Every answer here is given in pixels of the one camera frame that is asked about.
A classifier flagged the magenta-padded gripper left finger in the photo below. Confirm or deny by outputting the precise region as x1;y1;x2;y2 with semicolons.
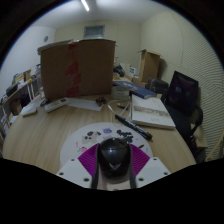
55;143;100;190

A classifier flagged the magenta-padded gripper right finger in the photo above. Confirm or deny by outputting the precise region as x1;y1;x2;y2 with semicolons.
128;143;172;190

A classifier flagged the black computer mouse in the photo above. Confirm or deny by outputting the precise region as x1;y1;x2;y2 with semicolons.
96;137;133;181

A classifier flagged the black marker pen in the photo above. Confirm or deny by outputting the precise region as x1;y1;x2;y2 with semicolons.
114;114;154;141

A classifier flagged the white thick book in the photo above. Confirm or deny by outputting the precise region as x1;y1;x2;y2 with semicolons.
130;94;177;130

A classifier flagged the blue book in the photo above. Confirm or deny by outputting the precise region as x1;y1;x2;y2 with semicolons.
113;79;158;100

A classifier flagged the clear round plastic container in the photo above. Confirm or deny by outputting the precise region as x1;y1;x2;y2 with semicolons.
111;84;132;101

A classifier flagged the large brown cardboard box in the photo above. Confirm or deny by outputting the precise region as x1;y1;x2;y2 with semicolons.
37;38;117;102

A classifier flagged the narrow upright cardboard box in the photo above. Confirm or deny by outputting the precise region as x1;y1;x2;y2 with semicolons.
138;49;162;85

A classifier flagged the wooden side desk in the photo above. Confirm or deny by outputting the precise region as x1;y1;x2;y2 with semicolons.
0;69;42;118

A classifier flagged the flat grey cardboard sheet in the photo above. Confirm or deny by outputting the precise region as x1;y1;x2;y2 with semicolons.
37;39;75;55

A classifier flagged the ceiling light tube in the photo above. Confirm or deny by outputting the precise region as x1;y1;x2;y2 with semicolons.
80;0;90;12

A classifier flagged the white cable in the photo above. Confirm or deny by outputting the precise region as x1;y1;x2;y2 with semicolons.
107;98;133;118

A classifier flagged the small wall window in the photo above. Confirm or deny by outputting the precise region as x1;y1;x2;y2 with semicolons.
83;24;106;39

